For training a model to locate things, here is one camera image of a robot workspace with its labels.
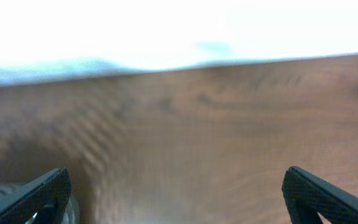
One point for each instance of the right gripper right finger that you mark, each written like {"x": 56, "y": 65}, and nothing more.
{"x": 309, "y": 199}

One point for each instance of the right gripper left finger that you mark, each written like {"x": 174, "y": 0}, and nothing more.
{"x": 43, "y": 200}

